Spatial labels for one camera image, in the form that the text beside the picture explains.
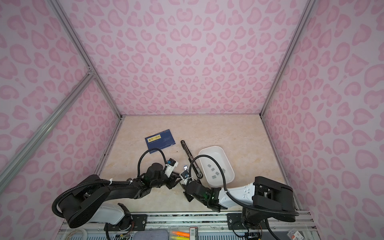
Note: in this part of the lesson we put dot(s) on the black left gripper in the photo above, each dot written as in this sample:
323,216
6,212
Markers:
173,182

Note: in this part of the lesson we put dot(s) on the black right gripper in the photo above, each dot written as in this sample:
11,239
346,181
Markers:
186,194

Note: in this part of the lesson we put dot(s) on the black long stapler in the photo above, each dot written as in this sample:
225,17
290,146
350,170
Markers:
195,167

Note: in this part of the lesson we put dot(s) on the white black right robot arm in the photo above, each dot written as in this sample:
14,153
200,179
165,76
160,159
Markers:
260,200

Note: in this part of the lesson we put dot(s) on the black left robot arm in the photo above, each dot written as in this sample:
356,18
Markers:
87,202

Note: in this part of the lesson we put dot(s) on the white plastic tray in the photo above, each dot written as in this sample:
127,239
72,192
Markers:
219,155

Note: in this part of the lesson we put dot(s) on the blue book yellow label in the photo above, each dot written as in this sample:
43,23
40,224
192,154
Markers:
160,140

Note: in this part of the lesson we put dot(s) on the orange marker pen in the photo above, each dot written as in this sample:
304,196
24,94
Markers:
181,234

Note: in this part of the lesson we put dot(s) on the yellow marker pen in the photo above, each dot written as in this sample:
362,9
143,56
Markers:
179,238

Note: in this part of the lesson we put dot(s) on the grey foam pad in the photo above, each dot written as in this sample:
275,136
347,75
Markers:
151,235

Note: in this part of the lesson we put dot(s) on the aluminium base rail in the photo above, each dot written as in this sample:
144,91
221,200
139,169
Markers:
204,225

